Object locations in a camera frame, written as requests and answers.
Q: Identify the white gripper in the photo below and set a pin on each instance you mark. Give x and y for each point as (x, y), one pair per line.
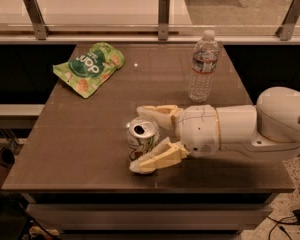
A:
(197, 130)

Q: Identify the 7up soda can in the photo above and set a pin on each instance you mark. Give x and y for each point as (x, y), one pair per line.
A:
(143, 135)

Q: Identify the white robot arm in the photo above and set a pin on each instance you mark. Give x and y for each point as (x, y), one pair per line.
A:
(269, 130)

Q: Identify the clear plastic water bottle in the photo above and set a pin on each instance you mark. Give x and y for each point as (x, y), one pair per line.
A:
(204, 62)

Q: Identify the green snack bag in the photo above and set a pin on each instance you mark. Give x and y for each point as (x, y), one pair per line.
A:
(87, 72)

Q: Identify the middle metal railing bracket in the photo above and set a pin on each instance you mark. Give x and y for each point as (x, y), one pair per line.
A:
(163, 19)

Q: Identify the metal railing bracket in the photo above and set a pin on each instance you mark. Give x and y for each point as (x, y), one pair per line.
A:
(286, 29)
(39, 27)
(163, 19)

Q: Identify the right metal railing bracket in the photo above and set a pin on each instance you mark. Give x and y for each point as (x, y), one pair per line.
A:
(286, 29)

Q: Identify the left metal railing bracket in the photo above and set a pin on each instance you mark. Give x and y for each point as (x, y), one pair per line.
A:
(39, 27)

